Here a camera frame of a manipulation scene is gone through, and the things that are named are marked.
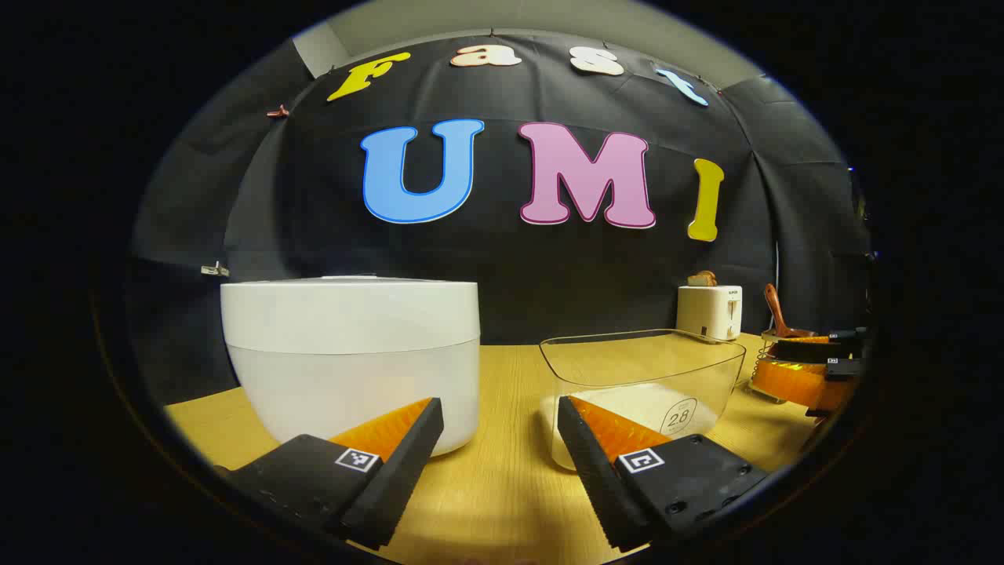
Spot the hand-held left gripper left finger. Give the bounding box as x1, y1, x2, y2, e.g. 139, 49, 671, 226
213, 396, 445, 550

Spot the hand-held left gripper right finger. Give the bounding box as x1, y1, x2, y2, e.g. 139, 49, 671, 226
557, 395, 771, 553

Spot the metal wire chopstick holder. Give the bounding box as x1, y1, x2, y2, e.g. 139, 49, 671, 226
751, 330, 824, 405

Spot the brown wooden spoon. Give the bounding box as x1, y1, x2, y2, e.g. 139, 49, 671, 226
765, 282, 817, 340

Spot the white rice cooker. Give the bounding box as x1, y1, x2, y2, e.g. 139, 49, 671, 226
220, 275, 481, 458

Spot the white toaster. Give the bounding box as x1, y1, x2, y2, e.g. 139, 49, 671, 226
677, 285, 744, 344

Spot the clear plastic container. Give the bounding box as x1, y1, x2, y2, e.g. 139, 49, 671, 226
540, 330, 748, 472

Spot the black backdrop cloth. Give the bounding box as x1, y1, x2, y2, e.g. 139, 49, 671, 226
129, 31, 871, 409

